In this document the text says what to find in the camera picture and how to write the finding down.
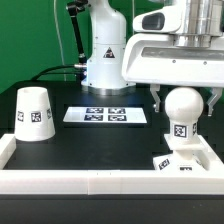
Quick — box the white marker sheet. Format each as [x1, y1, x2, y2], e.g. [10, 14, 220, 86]
[63, 107, 147, 124]

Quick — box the white lamp base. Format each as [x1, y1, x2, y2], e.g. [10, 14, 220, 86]
[153, 134, 210, 172]

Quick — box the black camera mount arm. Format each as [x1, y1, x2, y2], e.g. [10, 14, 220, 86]
[66, 0, 88, 64]

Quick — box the white lamp bulb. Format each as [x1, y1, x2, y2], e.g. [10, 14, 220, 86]
[165, 87, 204, 143]

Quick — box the white thin cable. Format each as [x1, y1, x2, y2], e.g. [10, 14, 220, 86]
[52, 0, 66, 66]

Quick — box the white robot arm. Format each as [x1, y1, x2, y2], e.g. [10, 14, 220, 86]
[82, 0, 224, 111]

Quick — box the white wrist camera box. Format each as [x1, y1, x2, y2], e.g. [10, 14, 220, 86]
[133, 7, 181, 33]

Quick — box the black cable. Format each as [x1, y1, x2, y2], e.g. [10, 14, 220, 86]
[30, 64, 88, 82]

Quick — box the white lamp shade cone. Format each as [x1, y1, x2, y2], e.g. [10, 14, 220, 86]
[14, 87, 55, 142]

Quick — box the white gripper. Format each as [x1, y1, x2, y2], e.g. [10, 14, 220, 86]
[122, 34, 224, 116]

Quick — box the white U-shaped fence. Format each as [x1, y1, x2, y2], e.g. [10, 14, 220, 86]
[0, 134, 224, 195]

